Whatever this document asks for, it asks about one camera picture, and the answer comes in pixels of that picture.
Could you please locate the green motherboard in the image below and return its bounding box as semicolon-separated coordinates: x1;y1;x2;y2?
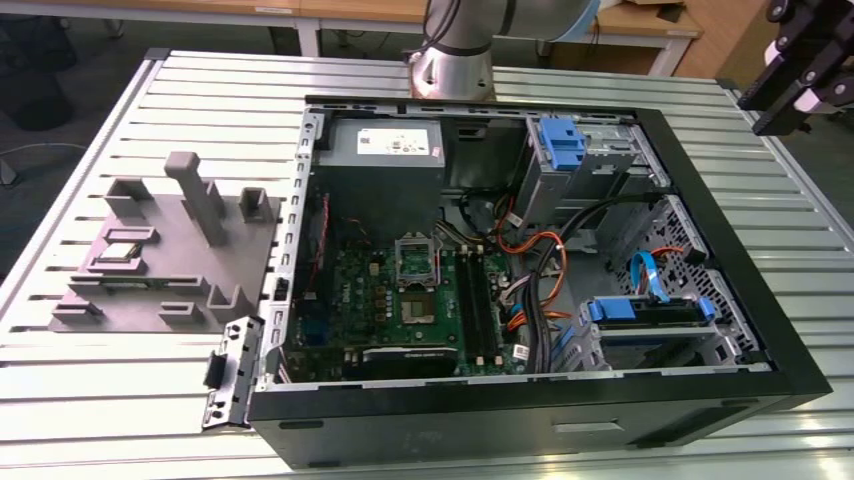
286;239;535;381

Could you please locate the orange power wire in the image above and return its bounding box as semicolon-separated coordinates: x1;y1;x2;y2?
655;247;710;267

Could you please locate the silver CPU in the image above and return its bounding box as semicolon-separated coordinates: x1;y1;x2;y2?
92;243;145;264

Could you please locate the blue drive latch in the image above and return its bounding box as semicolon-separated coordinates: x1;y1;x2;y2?
540;116;590;172

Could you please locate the black PC case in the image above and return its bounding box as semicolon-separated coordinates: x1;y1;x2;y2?
247;93;835;471

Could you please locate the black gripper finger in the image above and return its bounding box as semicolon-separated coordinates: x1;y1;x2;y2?
737;0;854;109
751;29;854;135

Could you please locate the brown cabinet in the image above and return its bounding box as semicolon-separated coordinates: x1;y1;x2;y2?
672;0;854;141

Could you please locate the black office chair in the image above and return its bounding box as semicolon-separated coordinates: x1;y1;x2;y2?
0;14;75;131

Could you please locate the black graphics card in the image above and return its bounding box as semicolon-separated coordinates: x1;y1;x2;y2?
343;344;462;381

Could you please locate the metal rear bracket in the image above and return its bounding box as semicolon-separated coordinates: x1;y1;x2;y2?
201;314;268;432

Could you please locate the grey power supply unit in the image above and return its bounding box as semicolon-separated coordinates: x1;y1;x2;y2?
311;117;447;244

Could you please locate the metal optical drive cage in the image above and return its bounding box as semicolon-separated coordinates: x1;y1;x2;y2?
516;113;672;236

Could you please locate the green RAM stick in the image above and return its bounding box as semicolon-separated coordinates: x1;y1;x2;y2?
99;280;172;292

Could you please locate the CPU socket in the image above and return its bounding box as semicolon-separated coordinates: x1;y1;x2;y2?
398;289;446;329

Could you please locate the red twisted wire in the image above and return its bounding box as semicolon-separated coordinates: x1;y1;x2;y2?
307;192;334;301

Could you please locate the metal disk bay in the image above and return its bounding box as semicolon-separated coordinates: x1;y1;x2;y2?
578;294;762;374

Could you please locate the orange wire bundle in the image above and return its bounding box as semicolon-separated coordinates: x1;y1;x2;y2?
494;230;574;334

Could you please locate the metal socket cover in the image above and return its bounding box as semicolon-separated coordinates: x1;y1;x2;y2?
392;232;443;291

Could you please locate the black cable bundle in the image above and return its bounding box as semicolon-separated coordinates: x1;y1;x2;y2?
523;192;659;374

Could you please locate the hard disk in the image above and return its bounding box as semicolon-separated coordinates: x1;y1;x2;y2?
556;294;722;366

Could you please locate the black RAM slot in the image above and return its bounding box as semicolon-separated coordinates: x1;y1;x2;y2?
462;243;488;365
454;243;480;365
471;243;499;365

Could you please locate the blue wire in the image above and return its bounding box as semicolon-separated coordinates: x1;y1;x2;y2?
630;251;674;304

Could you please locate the grey parts rack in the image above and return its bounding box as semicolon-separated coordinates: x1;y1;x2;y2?
51;151;286;336

